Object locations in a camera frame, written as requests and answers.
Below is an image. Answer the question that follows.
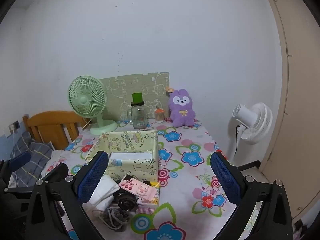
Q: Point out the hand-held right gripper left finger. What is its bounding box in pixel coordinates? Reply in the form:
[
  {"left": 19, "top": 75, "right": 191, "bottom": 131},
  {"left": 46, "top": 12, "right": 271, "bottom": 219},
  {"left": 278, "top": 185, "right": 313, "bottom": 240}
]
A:
[{"left": 25, "top": 151, "right": 109, "bottom": 240}]

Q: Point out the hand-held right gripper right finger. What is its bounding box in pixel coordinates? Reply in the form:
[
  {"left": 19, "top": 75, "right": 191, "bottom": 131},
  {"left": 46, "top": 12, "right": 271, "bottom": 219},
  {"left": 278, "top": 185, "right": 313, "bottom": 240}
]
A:
[{"left": 210, "top": 151, "right": 294, "bottom": 240}]

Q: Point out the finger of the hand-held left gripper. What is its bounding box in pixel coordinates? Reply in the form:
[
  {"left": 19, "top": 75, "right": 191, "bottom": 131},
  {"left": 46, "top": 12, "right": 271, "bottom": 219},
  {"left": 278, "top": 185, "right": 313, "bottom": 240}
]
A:
[
  {"left": 7, "top": 151, "right": 32, "bottom": 174},
  {"left": 46, "top": 163, "right": 69, "bottom": 181}
]

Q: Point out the white cloth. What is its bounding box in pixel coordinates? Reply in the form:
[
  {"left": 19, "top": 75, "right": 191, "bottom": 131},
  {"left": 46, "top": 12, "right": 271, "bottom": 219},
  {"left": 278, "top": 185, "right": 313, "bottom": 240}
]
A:
[{"left": 87, "top": 174, "right": 120, "bottom": 215}]

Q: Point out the black plastic bag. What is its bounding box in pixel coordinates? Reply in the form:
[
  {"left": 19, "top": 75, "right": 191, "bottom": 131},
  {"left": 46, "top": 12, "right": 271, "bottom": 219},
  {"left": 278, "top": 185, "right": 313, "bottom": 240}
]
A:
[{"left": 112, "top": 190, "right": 139, "bottom": 212}]

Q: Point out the pink wet wipes pack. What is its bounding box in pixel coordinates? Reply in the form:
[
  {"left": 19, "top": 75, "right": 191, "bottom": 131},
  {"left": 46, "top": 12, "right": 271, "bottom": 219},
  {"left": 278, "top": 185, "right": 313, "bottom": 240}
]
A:
[{"left": 118, "top": 175, "right": 160, "bottom": 203}]

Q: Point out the printed tissue pack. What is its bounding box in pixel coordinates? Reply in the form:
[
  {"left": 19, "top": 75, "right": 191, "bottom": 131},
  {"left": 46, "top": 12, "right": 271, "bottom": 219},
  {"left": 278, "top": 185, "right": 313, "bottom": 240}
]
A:
[{"left": 135, "top": 180, "right": 161, "bottom": 214}]

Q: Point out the grey plaid pillow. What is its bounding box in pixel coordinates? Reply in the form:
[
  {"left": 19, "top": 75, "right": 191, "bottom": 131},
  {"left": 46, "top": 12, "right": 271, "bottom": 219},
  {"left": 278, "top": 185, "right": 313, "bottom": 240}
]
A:
[{"left": 9, "top": 131, "right": 54, "bottom": 188}]

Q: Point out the black flat base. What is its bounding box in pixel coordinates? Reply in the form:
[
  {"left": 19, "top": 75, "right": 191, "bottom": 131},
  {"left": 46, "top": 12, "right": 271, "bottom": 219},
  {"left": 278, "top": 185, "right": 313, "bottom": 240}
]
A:
[{"left": 236, "top": 161, "right": 261, "bottom": 172}]

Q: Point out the floral tablecloth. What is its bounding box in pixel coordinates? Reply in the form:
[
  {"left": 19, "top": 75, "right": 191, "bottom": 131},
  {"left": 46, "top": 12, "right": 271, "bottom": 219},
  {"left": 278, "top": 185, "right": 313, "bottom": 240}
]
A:
[{"left": 45, "top": 119, "right": 260, "bottom": 240}]

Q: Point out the wooden bed headboard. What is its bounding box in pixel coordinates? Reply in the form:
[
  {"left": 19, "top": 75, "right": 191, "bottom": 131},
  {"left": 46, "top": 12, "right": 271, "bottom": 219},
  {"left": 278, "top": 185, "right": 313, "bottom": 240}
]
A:
[{"left": 22, "top": 110, "right": 87, "bottom": 151}]

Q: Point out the white standing fan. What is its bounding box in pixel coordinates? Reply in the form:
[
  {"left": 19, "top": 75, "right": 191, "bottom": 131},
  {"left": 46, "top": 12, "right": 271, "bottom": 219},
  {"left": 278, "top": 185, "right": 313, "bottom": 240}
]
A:
[{"left": 229, "top": 102, "right": 273, "bottom": 161}]

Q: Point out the glass mug jar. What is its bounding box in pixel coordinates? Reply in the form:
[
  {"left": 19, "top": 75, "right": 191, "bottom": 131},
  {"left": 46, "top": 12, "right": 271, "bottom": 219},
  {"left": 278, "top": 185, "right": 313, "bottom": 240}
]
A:
[{"left": 127, "top": 101, "right": 148, "bottom": 130}]

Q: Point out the purple plush bunny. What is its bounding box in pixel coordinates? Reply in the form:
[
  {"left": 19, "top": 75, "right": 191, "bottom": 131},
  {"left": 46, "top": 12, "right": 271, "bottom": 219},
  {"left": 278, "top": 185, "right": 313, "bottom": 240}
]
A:
[{"left": 166, "top": 88, "right": 196, "bottom": 128}]

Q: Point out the green desk fan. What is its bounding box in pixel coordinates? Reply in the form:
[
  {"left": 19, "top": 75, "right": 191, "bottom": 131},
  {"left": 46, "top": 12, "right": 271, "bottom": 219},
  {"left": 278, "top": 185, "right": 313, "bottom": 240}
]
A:
[{"left": 68, "top": 75, "right": 118, "bottom": 136}]

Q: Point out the cotton swab jar orange lid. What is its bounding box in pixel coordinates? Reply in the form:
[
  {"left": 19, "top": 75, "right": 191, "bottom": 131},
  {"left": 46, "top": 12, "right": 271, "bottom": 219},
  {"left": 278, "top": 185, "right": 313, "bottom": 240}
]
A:
[{"left": 154, "top": 107, "right": 166, "bottom": 124}]

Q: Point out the beige door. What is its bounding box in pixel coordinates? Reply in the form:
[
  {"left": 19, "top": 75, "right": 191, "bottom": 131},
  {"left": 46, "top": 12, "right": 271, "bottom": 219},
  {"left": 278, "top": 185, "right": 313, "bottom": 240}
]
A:
[{"left": 260, "top": 0, "right": 320, "bottom": 228}]

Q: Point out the green printed board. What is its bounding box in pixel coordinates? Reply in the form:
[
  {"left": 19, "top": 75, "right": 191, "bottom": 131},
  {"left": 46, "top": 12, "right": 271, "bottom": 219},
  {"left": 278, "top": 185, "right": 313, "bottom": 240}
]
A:
[{"left": 100, "top": 72, "right": 170, "bottom": 123}]

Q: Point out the black fan power cable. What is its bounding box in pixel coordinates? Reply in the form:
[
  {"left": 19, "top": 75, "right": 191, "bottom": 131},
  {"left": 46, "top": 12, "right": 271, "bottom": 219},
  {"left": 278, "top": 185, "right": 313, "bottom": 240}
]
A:
[{"left": 234, "top": 124, "right": 241, "bottom": 157}]

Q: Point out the grey cord bundle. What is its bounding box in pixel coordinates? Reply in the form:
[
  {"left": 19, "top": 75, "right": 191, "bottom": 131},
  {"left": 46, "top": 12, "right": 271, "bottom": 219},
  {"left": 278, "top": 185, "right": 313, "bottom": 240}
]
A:
[{"left": 100, "top": 206, "right": 131, "bottom": 232}]

